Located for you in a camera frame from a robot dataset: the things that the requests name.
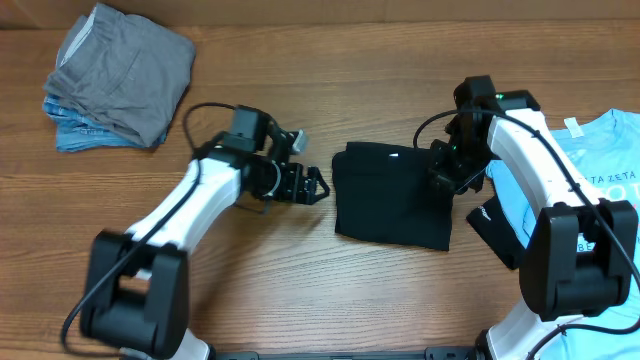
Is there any folded blue garment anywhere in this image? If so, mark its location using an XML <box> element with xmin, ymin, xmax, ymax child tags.
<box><xmin>43</xmin><ymin>94</ymin><xmax>143</xmax><ymax>152</ymax></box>

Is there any black t-shirt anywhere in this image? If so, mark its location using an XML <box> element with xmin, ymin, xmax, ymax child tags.
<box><xmin>332</xmin><ymin>142</ymin><xmax>453</xmax><ymax>251</ymax></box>

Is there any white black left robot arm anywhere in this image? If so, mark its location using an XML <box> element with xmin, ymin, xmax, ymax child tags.
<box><xmin>60</xmin><ymin>105</ymin><xmax>330</xmax><ymax>359</ymax></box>

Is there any folded grey shirt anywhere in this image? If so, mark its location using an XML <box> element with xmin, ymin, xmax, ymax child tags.
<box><xmin>43</xmin><ymin>3</ymin><xmax>196</xmax><ymax>148</ymax></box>

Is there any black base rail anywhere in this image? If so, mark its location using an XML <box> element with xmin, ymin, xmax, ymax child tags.
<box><xmin>213</xmin><ymin>346</ymin><xmax>472</xmax><ymax>360</ymax></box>

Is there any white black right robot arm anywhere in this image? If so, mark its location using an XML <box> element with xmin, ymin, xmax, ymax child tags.
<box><xmin>427</xmin><ymin>75</ymin><xmax>639</xmax><ymax>360</ymax></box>

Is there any black garment with white logo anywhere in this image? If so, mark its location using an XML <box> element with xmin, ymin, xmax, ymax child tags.
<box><xmin>466</xmin><ymin>196</ymin><xmax>525</xmax><ymax>270</ymax></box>

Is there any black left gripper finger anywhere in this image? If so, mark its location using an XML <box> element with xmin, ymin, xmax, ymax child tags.
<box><xmin>307</xmin><ymin>166</ymin><xmax>330</xmax><ymax>193</ymax></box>
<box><xmin>299</xmin><ymin>192</ymin><xmax>329</xmax><ymax>205</ymax></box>

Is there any light blue printed t-shirt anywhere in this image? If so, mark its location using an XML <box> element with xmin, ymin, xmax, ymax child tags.
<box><xmin>486</xmin><ymin>109</ymin><xmax>639</xmax><ymax>360</ymax></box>

